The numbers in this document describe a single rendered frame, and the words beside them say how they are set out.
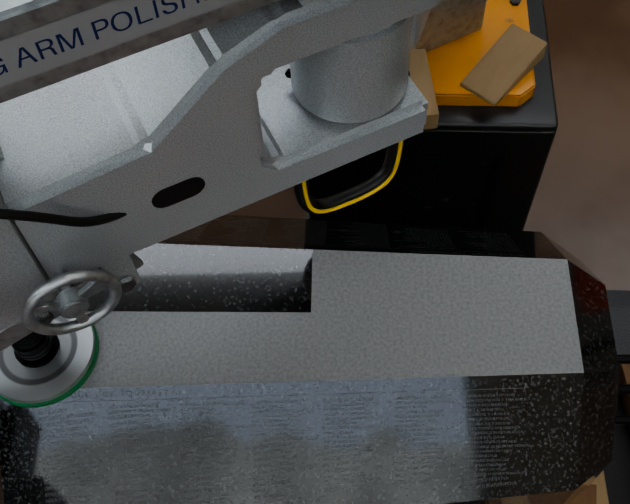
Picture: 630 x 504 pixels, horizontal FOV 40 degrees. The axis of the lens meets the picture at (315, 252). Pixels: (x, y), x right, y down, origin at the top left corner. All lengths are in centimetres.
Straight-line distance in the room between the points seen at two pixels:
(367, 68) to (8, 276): 60
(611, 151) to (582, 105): 21
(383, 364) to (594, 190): 146
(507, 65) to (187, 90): 108
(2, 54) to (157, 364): 82
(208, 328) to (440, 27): 91
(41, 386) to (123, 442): 19
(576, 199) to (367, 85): 167
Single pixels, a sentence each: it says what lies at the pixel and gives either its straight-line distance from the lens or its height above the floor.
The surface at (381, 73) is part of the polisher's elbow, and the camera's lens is 130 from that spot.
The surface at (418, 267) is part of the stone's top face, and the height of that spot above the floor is 82.
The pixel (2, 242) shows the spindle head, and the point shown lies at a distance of 124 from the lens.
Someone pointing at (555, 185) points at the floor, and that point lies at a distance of 291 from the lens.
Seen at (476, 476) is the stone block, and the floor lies 68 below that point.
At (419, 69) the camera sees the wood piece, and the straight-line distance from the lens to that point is 202.
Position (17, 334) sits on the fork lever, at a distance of 153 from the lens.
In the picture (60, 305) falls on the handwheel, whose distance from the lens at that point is 131.
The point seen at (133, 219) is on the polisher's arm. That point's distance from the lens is 130.
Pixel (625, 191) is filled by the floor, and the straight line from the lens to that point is 295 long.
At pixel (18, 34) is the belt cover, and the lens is 99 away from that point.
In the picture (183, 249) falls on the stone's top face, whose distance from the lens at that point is 177.
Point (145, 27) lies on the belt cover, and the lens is 103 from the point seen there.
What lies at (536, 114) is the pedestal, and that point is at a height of 74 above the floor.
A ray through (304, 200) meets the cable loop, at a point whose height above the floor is 98.
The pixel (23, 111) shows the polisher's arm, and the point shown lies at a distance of 129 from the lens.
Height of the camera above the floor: 232
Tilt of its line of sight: 59 degrees down
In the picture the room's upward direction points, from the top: 4 degrees counter-clockwise
